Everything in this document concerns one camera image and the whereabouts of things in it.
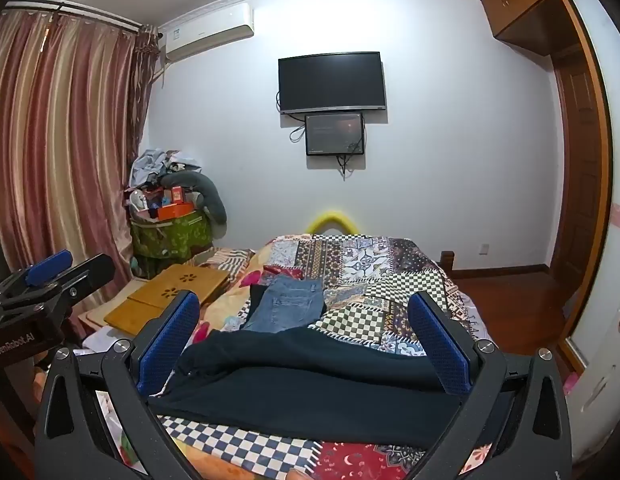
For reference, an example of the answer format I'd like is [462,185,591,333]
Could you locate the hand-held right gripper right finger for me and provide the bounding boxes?
[407,290,573,480]

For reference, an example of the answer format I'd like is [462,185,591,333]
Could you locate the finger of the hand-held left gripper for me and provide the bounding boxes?
[0,249,74,307]
[2,254,116,322]

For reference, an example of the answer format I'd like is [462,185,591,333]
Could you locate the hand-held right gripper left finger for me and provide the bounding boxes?
[34,290,211,480]

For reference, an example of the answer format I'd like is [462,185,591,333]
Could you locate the dark teal sweater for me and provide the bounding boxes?
[147,327,471,451]

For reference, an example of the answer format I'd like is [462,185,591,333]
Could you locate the wooden lap desk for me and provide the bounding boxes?
[104,263,229,337]

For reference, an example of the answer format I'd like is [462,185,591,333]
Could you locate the patchwork blanket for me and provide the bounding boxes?
[154,232,491,480]

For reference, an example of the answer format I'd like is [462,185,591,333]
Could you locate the green patterned bag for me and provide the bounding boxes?
[130,210,213,278]

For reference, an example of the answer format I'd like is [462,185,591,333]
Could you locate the black garment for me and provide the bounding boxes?
[246,284,271,327]

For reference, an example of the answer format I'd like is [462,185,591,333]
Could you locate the striped cloth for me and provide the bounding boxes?
[190,247,255,281]

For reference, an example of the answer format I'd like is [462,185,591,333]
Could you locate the orange box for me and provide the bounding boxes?
[157,201,195,221]

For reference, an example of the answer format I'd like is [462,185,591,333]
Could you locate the blue jeans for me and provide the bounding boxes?
[240,274,327,335]

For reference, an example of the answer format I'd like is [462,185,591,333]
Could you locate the pile of clothes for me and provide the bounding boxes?
[130,148,201,188]

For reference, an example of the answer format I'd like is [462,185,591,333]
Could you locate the striped pink curtain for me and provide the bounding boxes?
[0,7,158,281]

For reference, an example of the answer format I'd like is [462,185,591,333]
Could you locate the grey curved pillow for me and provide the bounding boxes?
[160,170,228,226]

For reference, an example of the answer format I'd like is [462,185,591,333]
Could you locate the wooden door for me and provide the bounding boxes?
[550,60,603,271]

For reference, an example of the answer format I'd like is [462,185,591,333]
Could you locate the small black monitor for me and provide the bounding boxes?
[305,112,365,157]

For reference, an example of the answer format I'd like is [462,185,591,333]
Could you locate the white wardrobe door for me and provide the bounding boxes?
[565,0,620,461]

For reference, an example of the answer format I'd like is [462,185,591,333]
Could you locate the white air conditioner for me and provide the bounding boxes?
[159,2,255,63]

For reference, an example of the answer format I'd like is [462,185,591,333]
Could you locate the wooden overhead cabinet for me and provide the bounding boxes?
[480,0,583,53]

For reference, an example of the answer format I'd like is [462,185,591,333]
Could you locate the yellow foam ring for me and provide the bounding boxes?
[310,208,361,236]

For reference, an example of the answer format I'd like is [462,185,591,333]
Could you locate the black wall television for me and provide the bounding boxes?
[278,51,387,115]

